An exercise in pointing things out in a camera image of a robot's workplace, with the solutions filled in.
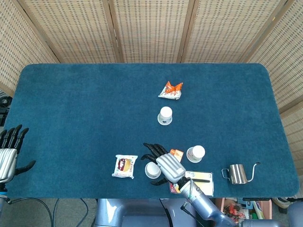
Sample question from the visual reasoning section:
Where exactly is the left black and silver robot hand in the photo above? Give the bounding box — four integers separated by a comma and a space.
0, 124, 36, 184

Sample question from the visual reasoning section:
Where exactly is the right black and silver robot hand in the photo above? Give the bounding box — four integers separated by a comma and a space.
141, 142, 187, 186

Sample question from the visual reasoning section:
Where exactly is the white floral paper cup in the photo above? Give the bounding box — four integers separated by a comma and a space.
186, 145, 205, 163
144, 161, 162, 179
157, 106, 173, 125

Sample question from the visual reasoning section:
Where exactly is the orange plastic block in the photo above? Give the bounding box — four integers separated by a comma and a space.
169, 148, 184, 163

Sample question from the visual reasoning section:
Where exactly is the yellow razor blister pack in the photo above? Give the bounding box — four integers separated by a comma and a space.
169, 170, 215, 197

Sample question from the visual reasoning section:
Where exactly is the white pastry packet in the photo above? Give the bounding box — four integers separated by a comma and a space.
111, 154, 139, 180

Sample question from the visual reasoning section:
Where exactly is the black equipment pile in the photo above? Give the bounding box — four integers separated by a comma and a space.
0, 91, 13, 126

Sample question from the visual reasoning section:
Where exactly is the blue-grey robot torso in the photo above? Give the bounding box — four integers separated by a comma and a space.
94, 198, 197, 227

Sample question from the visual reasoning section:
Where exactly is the steel gooseneck kettle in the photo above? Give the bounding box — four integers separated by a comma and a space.
221, 162, 261, 185

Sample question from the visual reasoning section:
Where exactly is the orange and white snack wrapper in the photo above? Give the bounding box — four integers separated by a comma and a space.
158, 81, 184, 101

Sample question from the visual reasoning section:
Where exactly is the pink crate with clutter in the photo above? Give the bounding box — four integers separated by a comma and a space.
214, 197, 273, 220

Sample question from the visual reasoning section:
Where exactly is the blue plush table cover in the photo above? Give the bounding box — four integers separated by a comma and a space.
4, 62, 300, 199

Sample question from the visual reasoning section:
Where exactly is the woven wooden folding screen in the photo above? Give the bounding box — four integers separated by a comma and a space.
0, 0, 303, 177

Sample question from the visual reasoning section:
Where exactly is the black floor cable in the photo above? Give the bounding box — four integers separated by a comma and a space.
9, 198, 53, 227

